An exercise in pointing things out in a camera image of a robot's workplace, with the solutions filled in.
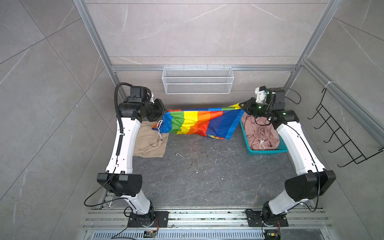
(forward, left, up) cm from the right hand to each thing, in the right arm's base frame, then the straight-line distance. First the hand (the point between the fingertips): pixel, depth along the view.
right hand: (238, 102), depth 76 cm
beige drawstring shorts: (-2, +54, -32) cm, 63 cm away
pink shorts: (+5, -24, -33) cm, 41 cm away
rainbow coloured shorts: (0, +8, -15) cm, 17 cm away
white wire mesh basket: (+31, +20, -6) cm, 38 cm away
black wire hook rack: (-13, -43, -5) cm, 45 cm away
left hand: (-2, +37, +1) cm, 37 cm away
